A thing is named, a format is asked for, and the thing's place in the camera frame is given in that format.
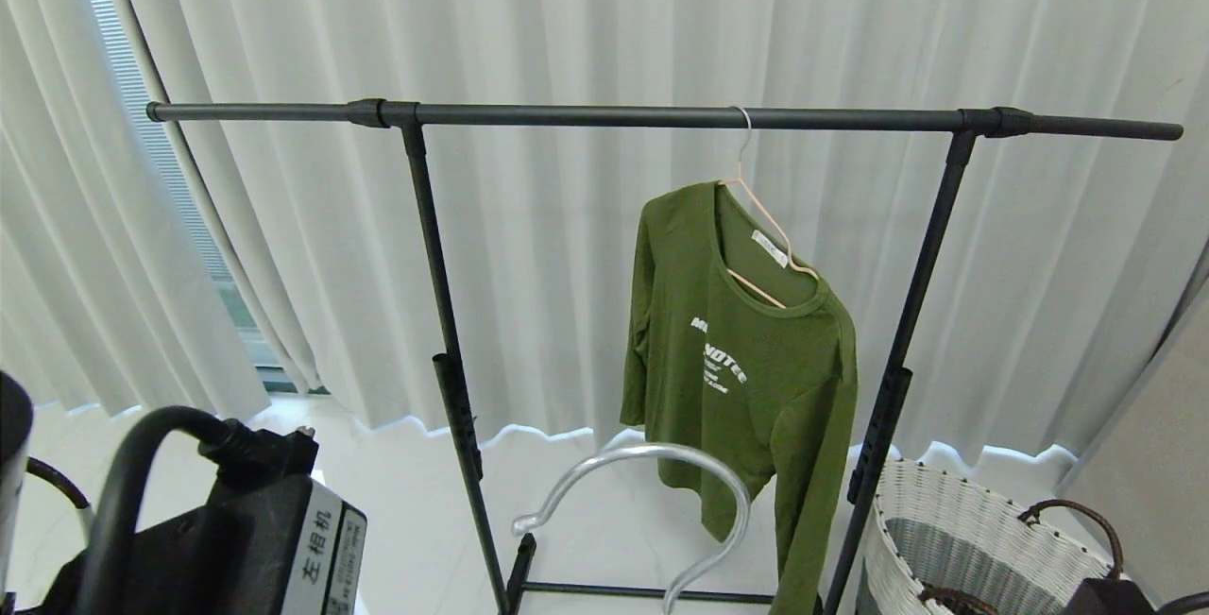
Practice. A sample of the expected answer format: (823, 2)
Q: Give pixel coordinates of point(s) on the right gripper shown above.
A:
(1105, 601)

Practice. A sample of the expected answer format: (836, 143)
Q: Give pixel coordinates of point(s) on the black clothes rack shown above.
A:
(661, 115)

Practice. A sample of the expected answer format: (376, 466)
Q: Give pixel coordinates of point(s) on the pink clothes hanger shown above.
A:
(652, 451)
(742, 157)

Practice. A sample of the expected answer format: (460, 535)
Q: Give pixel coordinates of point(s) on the green short-sleeved shirt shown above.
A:
(756, 426)

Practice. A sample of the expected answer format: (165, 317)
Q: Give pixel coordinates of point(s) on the white laundry basket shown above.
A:
(945, 502)

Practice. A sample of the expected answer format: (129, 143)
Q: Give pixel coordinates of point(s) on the window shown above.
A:
(123, 58)

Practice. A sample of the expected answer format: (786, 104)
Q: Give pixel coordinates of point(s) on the white curtain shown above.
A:
(614, 10)
(76, 265)

